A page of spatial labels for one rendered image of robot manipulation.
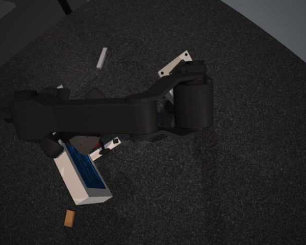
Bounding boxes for grey rectangular bar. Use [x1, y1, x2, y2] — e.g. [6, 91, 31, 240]
[96, 47, 108, 69]

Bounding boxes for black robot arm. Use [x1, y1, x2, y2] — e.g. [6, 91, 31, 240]
[0, 59, 214, 156]

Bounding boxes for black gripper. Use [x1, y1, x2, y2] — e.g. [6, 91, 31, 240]
[38, 88, 107, 158]

